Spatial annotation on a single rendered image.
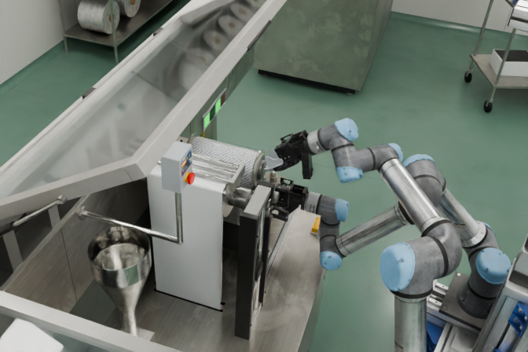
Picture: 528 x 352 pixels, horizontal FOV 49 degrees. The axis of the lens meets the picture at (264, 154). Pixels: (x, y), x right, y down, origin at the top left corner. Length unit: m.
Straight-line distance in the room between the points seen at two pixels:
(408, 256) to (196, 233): 0.65
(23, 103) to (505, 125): 3.81
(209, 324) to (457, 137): 3.13
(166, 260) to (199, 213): 0.28
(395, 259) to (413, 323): 0.20
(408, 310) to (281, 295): 0.59
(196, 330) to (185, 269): 0.20
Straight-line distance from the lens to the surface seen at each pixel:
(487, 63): 5.32
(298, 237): 2.29
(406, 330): 1.68
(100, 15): 5.23
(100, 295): 1.94
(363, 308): 3.28
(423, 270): 1.58
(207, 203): 1.70
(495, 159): 4.60
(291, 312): 2.05
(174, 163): 1.33
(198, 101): 1.08
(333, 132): 1.81
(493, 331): 1.99
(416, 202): 1.73
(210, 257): 1.86
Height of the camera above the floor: 2.52
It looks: 37 degrees down
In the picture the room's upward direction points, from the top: 4 degrees clockwise
